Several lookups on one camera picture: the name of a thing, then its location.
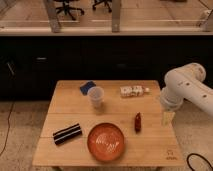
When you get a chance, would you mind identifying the orange plate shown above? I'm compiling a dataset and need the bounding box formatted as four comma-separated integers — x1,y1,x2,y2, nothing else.
87,123,125,162

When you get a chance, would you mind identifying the black office chair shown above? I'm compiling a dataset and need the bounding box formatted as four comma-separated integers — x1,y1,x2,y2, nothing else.
91,0,113,14
54,0,85,21

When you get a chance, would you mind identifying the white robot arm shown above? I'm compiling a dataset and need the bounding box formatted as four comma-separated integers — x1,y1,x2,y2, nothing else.
159,63,213,126

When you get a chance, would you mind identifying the translucent white cup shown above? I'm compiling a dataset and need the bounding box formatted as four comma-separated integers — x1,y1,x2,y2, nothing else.
87,86,104,108

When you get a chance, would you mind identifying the black cable on floor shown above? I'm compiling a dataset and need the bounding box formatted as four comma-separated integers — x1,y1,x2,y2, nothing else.
186,152,213,171

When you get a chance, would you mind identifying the red pepper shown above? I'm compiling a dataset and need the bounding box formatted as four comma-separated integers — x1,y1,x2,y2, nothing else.
135,112,141,133

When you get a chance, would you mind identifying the black office chair left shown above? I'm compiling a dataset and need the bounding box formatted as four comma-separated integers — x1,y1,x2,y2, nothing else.
54,0,85,21

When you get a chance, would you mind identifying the black office chair right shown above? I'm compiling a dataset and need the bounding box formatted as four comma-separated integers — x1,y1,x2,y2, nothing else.
91,0,113,14

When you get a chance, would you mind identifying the wooden table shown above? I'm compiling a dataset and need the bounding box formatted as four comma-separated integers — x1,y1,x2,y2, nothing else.
33,80,183,168

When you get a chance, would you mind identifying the thin black floor cable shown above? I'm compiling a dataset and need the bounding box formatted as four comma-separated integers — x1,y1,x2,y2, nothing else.
0,99,15,158

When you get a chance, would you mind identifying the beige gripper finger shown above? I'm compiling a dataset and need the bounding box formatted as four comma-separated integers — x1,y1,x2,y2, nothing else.
162,111,175,126

